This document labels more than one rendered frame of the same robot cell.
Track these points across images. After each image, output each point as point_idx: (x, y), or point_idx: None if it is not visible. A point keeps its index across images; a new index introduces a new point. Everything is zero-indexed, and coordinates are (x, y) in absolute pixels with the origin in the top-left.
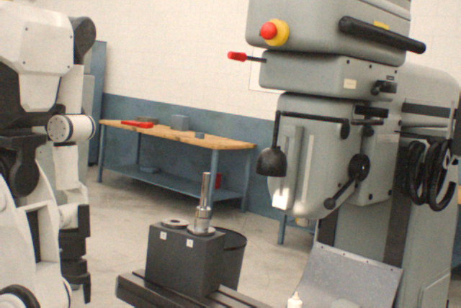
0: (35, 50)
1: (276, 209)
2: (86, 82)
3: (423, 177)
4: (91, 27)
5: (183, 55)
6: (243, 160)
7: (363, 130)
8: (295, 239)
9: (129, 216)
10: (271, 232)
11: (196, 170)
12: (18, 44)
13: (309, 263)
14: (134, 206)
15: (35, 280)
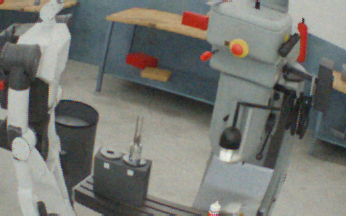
0: (58, 65)
1: (90, 54)
2: None
3: (299, 122)
4: (70, 20)
5: None
6: (65, 14)
7: (274, 96)
8: (110, 85)
9: None
10: (88, 78)
11: None
12: (54, 68)
13: (210, 171)
14: None
15: (66, 212)
